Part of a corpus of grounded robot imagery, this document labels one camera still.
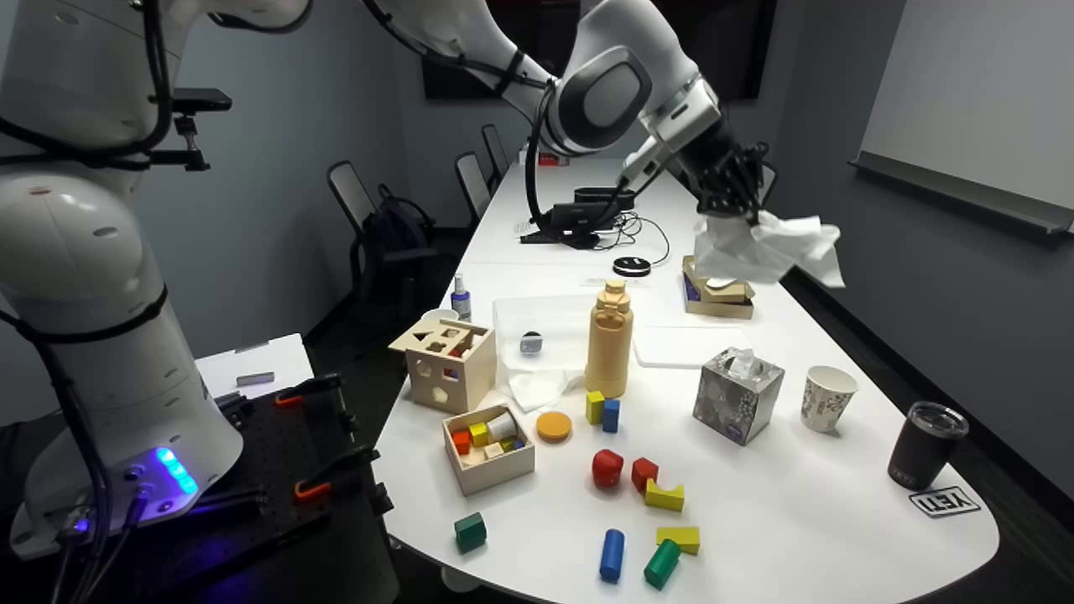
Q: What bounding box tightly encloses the white wipe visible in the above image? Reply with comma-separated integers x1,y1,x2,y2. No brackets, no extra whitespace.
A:
696,210,846,290

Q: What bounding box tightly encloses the black round puck device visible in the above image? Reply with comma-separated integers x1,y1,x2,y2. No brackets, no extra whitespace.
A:
614,254,652,277

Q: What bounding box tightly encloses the tan tall bottle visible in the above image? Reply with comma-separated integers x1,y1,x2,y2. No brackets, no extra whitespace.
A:
583,281,633,395

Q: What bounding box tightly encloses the blue block beside bottle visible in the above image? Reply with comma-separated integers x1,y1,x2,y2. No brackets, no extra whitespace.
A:
601,395,622,433

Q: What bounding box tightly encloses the black clamp with orange handles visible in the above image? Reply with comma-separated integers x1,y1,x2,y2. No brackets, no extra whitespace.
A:
223,371,392,528

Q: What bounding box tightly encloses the wooden shape sorter box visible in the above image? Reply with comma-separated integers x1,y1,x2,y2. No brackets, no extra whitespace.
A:
391,315,496,411

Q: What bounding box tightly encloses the small wooden tray box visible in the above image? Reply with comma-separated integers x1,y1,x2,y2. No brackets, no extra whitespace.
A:
442,406,533,495

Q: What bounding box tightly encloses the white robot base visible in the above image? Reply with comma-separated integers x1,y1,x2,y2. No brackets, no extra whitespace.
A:
0,170,246,535

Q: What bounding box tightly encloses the green block at edge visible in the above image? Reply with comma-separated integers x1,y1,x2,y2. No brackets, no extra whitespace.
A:
452,513,487,554

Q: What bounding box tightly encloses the green cylinder block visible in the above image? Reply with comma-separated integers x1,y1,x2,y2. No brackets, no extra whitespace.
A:
646,540,683,590

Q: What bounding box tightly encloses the purple spray bottle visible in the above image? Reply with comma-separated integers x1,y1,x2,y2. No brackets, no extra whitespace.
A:
451,276,472,320

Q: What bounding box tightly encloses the orange round disc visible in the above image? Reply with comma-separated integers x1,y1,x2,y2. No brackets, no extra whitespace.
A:
537,411,571,442

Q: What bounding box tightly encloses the patterned paper cup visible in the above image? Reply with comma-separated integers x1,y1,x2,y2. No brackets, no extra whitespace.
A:
801,364,861,433

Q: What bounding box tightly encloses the red block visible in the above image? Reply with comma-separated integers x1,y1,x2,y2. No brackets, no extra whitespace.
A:
590,449,625,490
630,455,657,492

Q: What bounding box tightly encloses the black cable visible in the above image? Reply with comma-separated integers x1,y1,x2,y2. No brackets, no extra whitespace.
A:
609,210,675,269

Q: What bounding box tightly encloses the cardboard box with tape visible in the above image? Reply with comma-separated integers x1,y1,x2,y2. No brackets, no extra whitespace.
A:
683,254,754,320

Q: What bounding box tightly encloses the black tumbler cup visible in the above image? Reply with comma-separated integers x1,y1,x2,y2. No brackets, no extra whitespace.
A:
886,399,971,490

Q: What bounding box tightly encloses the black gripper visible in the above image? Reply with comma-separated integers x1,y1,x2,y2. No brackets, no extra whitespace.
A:
675,123,777,218

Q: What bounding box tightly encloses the blue cylinder block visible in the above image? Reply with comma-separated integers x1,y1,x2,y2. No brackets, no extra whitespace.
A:
599,529,625,584

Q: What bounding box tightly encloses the yellow block far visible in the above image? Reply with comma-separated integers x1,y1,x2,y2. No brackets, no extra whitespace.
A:
657,528,703,557

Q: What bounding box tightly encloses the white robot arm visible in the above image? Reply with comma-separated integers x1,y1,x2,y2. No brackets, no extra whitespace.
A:
4,0,777,222

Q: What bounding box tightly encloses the yellow block beside bottle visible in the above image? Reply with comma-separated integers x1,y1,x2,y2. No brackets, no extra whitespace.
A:
583,390,609,424

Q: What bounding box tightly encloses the grey tissue box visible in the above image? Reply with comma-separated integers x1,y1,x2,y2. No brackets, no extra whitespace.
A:
691,348,784,447

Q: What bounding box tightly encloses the black office chair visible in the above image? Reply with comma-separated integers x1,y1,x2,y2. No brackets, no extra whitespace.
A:
326,162,441,298

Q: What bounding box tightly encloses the whiteboard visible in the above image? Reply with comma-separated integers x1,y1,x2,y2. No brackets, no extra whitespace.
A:
855,0,1074,236

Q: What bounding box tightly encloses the yellow bridge block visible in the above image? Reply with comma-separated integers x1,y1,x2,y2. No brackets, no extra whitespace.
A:
640,479,684,513

